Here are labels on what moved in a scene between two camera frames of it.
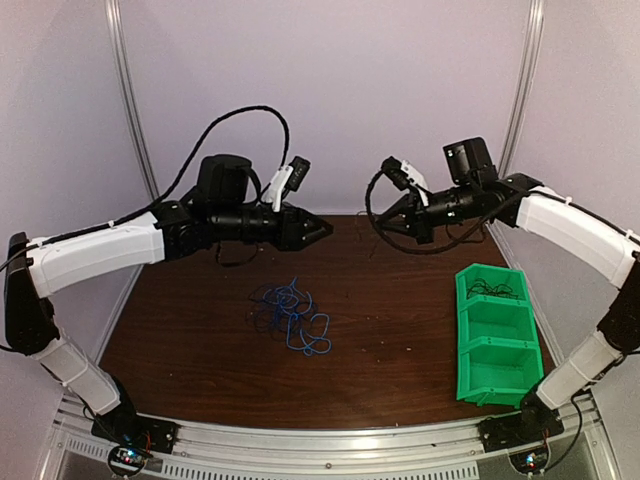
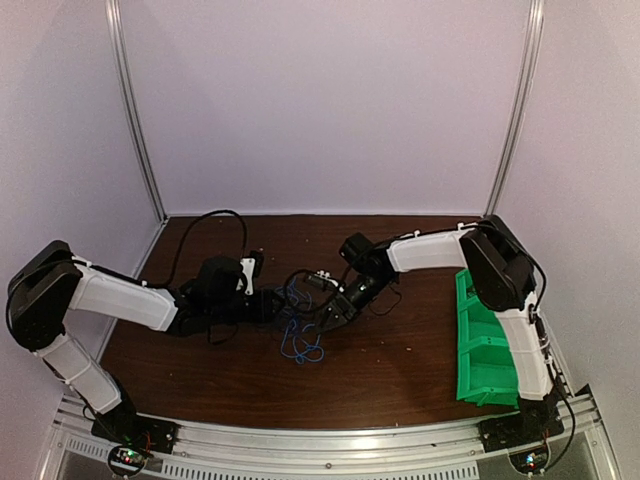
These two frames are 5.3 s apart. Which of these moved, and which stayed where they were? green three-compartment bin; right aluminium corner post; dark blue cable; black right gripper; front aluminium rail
Moved: black right gripper; dark blue cable
Stayed: green three-compartment bin; right aluminium corner post; front aluminium rail
